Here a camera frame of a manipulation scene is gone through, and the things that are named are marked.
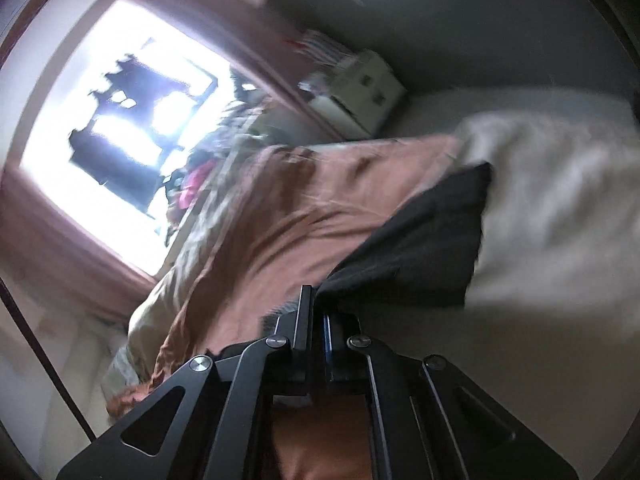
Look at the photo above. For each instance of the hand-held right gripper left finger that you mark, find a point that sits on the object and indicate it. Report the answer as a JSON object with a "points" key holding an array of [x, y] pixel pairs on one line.
{"points": [[303, 330]]}

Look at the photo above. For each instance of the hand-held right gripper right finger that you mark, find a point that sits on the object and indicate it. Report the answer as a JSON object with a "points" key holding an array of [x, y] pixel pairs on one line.
{"points": [[328, 345]]}

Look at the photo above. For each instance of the black pants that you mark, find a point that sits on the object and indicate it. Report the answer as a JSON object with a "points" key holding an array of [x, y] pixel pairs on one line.
{"points": [[425, 245]]}

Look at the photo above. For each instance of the pile of mixed clothes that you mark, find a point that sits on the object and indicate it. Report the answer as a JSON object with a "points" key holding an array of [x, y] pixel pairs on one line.
{"points": [[220, 160]]}

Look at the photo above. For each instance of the rust brown bed sheet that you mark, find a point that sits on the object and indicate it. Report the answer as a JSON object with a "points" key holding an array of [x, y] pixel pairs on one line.
{"points": [[300, 220]]}

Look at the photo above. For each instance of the cream duvet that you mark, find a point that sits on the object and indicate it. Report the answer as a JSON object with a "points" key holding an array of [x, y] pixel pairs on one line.
{"points": [[150, 310]]}

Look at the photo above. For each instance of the pink curtain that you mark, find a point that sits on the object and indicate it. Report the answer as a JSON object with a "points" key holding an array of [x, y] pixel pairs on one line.
{"points": [[55, 255]]}

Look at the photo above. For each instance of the white blanket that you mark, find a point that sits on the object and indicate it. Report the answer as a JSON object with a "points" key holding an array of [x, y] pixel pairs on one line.
{"points": [[560, 200]]}

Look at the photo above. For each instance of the striped papers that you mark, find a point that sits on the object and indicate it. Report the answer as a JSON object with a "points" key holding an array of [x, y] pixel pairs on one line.
{"points": [[320, 50]]}

